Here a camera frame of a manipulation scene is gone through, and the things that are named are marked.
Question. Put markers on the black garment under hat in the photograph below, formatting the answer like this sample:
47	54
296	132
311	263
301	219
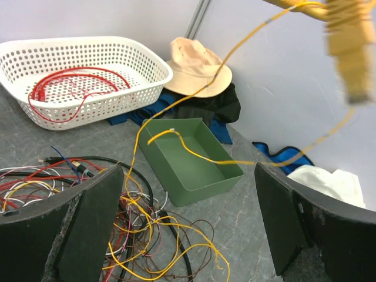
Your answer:
224	108

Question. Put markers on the aluminium corner post right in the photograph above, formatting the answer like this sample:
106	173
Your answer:
197	18

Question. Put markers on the green rectangular tray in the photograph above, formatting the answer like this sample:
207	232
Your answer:
182	154

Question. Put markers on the blue cloth near tray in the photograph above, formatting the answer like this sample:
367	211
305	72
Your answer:
165	99

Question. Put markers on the white oval perforated basket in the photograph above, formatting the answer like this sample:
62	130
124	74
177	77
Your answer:
63	83

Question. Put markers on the white cloth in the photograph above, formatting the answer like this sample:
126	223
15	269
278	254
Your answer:
341	185

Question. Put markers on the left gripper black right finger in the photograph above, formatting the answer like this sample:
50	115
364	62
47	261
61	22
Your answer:
297	217

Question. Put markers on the beige bucket hat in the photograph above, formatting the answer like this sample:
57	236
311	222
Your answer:
196	68

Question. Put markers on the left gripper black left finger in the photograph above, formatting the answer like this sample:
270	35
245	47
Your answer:
64	237

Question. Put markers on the finger of the yellow-blurred right gripper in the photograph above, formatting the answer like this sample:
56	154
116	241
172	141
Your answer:
350	32

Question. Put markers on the blue cloth at wall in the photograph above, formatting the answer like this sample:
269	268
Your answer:
283	155

